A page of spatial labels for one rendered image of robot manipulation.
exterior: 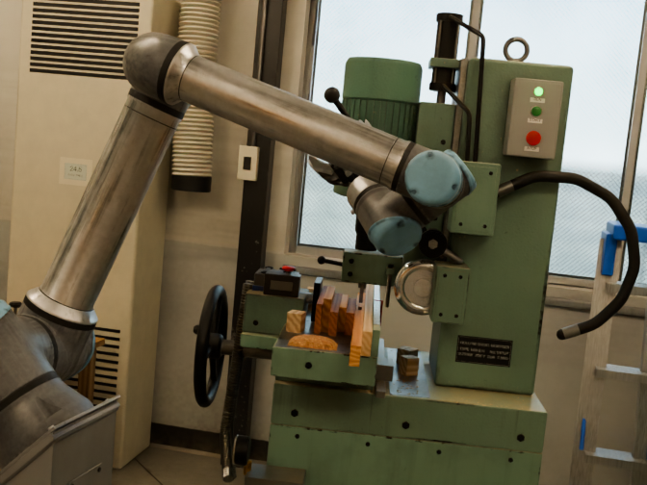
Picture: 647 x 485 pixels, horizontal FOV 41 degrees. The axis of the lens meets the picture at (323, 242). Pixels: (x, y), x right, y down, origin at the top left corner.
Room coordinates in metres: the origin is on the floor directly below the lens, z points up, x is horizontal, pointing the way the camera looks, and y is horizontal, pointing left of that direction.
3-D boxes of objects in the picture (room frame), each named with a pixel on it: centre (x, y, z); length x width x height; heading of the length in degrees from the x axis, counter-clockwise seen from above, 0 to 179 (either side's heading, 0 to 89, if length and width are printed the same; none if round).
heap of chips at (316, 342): (1.75, 0.00, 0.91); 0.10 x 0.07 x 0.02; 87
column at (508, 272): (1.99, -0.39, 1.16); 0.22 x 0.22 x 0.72; 87
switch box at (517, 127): (1.85, -0.41, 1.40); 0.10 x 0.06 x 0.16; 87
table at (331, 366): (1.99, 0.01, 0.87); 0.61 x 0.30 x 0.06; 177
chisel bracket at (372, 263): (2.00, -0.12, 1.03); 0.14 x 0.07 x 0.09; 87
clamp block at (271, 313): (2.00, 0.09, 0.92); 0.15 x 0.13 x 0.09; 177
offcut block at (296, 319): (1.86, 0.04, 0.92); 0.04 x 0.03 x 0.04; 167
